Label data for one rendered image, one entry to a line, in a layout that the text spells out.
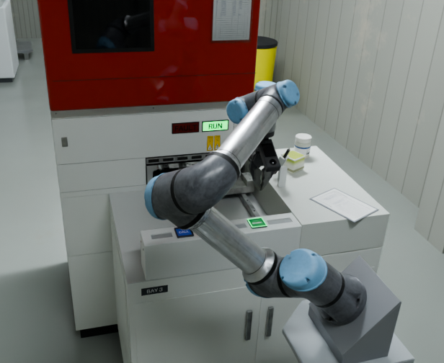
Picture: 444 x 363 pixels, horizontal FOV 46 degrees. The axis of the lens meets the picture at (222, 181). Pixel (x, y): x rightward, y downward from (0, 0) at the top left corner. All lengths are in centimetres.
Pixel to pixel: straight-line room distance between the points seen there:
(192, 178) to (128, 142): 102
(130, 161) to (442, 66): 239
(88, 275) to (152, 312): 72
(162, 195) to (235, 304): 78
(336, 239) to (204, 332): 59
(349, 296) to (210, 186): 55
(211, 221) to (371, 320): 52
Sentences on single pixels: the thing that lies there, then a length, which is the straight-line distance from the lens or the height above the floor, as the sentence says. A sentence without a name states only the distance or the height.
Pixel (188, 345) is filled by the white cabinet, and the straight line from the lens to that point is 203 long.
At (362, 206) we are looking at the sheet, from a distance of 202.
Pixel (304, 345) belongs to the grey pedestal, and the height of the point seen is 82.
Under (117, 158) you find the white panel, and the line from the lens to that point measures 224.
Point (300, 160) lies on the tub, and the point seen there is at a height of 102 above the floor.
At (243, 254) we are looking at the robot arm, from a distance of 144.
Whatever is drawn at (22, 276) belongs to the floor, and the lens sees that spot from 328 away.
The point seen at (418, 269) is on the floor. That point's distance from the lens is 351.
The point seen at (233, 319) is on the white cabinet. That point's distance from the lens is 201.
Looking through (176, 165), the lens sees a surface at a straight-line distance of 229.
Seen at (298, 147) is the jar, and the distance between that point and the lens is 232.
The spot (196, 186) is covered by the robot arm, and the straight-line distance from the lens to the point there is 122.
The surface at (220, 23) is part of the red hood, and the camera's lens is 209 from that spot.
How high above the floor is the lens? 193
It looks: 28 degrees down
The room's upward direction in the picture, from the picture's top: 3 degrees clockwise
